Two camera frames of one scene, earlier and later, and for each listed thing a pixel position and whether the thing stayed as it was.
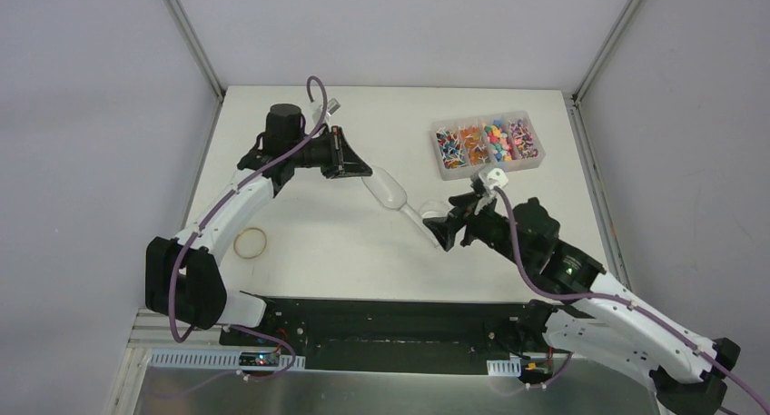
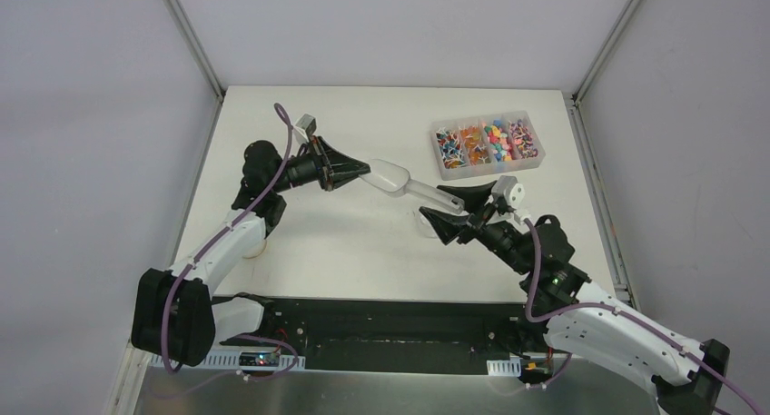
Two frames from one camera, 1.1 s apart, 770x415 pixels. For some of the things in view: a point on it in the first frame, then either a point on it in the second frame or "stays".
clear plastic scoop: [389, 192] → [394, 179]
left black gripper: [338, 152] → [323, 166]
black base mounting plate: [394, 334] stays
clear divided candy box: [500, 140] stays
